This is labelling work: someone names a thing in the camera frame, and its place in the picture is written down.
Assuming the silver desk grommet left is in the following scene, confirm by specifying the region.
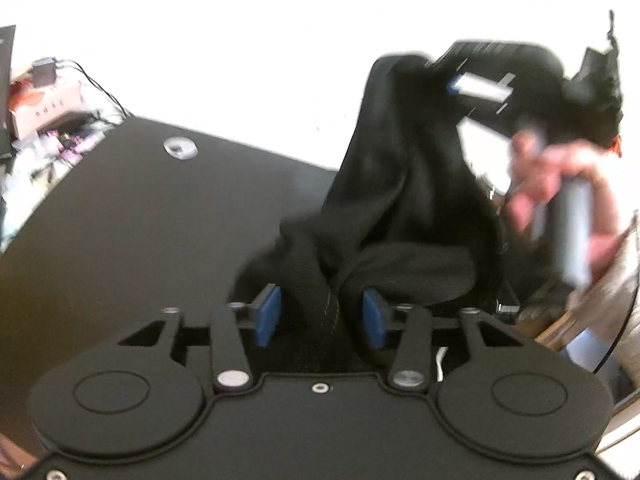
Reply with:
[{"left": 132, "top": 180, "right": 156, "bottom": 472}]
[{"left": 163, "top": 136, "right": 198, "bottom": 160}]

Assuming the person right hand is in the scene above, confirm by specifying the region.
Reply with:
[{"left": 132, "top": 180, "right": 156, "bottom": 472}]
[{"left": 506, "top": 131, "right": 632, "bottom": 280}]

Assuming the pink power strip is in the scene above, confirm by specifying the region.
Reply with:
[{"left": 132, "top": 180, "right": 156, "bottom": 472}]
[{"left": 8, "top": 76, "right": 88, "bottom": 140}]

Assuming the black charger adapter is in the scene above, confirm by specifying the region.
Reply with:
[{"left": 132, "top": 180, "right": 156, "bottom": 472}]
[{"left": 30, "top": 58, "right": 58, "bottom": 88}]

